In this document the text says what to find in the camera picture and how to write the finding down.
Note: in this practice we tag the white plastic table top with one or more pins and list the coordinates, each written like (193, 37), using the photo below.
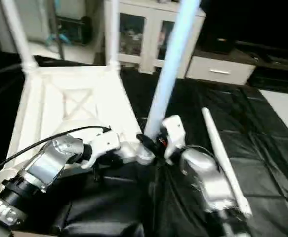
(60, 98)

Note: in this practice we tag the white plastic table leg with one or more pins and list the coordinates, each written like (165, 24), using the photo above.
(223, 153)
(173, 59)
(113, 29)
(15, 29)

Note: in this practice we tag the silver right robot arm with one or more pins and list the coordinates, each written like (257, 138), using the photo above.
(208, 177)

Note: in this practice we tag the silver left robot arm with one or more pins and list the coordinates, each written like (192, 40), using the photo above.
(45, 163)

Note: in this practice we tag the black plastic mat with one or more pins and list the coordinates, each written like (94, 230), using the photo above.
(252, 133)

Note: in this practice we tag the white drawer unit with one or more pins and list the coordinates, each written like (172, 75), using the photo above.
(220, 70)

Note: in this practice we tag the white glass door cabinet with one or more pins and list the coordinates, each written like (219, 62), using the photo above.
(144, 34)

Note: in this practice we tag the black box device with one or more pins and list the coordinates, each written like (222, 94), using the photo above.
(218, 42)

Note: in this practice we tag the teal floor stand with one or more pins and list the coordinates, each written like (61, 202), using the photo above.
(55, 38)

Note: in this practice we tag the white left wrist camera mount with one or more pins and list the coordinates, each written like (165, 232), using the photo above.
(104, 143)

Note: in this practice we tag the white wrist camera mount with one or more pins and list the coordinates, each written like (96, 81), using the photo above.
(104, 143)
(173, 133)

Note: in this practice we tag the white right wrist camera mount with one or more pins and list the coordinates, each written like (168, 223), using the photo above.
(173, 133)

